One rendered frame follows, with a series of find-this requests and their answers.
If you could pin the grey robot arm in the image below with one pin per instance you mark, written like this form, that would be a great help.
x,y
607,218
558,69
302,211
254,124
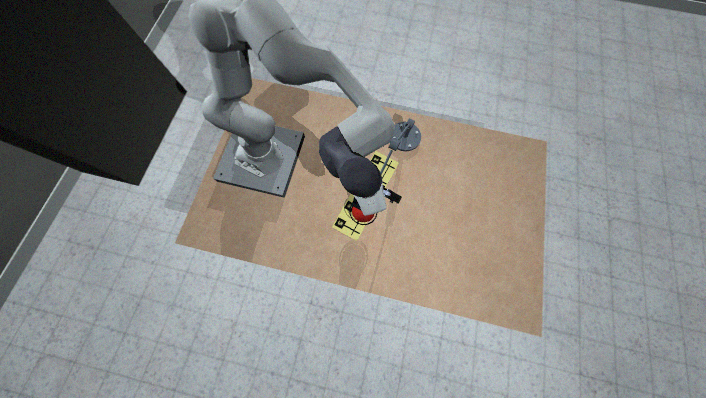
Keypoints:
x,y
264,27

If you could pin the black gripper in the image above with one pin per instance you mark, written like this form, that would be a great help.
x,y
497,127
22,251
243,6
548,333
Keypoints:
x,y
391,195

